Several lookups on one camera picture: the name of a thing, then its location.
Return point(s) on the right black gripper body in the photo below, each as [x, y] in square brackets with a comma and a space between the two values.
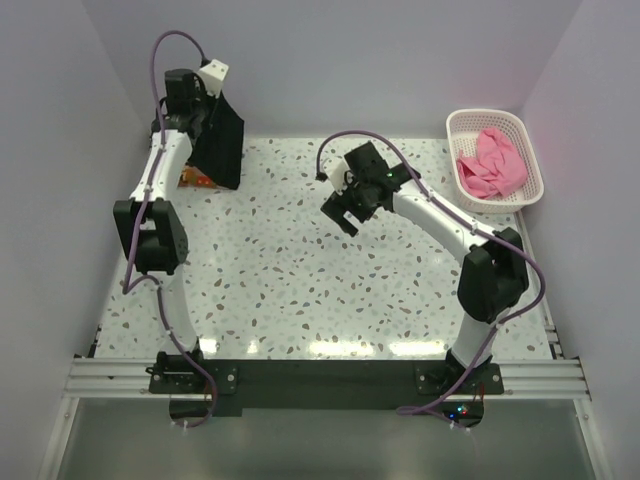
[356, 195]

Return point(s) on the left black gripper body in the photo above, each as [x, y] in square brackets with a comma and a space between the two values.
[204, 106]

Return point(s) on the black t shirt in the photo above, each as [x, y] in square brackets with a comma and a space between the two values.
[218, 152]

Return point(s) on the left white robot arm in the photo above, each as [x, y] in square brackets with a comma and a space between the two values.
[152, 235]

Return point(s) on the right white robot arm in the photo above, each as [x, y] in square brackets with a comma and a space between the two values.
[493, 274]

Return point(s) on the folded pink printed t shirt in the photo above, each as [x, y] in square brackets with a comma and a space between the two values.
[193, 177]

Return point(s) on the white plastic laundry basket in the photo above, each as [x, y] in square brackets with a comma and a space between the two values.
[463, 127]

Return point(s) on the pink crumpled t shirt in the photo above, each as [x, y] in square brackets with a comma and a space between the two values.
[496, 169]

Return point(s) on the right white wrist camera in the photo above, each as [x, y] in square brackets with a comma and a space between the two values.
[336, 171]

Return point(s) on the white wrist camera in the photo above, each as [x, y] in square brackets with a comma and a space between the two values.
[213, 75]
[336, 171]

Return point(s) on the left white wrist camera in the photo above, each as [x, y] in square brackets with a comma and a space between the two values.
[213, 75]

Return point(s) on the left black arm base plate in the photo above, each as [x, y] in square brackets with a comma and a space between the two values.
[182, 378]

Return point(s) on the aluminium front rail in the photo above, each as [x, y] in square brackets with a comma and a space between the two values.
[507, 379]

